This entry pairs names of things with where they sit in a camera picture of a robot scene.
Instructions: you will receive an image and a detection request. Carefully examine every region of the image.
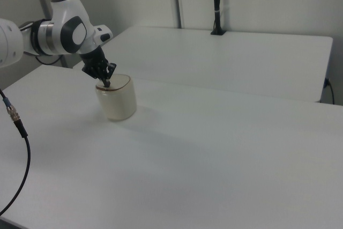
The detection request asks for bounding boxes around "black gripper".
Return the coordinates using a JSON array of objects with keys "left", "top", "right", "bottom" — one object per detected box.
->
[{"left": 79, "top": 47, "right": 117, "bottom": 88}]

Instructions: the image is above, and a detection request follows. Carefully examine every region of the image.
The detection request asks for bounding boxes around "cream plastic trash bin body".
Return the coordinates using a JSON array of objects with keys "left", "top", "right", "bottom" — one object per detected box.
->
[{"left": 95, "top": 74, "right": 138, "bottom": 122}]

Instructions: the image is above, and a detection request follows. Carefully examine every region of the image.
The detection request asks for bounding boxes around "white side table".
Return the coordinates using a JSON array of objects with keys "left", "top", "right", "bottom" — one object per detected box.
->
[{"left": 72, "top": 26, "right": 334, "bottom": 104}]

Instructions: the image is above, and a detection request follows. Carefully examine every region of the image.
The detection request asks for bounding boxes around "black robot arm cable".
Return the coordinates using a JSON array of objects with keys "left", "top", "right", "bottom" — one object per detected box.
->
[{"left": 34, "top": 54, "right": 65, "bottom": 65}]

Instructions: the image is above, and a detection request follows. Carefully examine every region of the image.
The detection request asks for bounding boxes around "black cable with metal connector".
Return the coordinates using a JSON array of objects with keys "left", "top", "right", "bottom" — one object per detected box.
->
[{"left": 0, "top": 87, "right": 32, "bottom": 217}]

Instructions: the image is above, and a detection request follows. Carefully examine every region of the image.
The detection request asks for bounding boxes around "black camera pole with base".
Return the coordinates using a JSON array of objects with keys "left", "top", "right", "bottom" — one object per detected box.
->
[{"left": 210, "top": 0, "right": 227, "bottom": 36}]

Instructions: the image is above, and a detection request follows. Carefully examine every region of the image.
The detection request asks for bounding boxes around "thin black power cable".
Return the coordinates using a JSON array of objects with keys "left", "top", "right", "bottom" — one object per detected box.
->
[{"left": 324, "top": 78, "right": 335, "bottom": 105}]

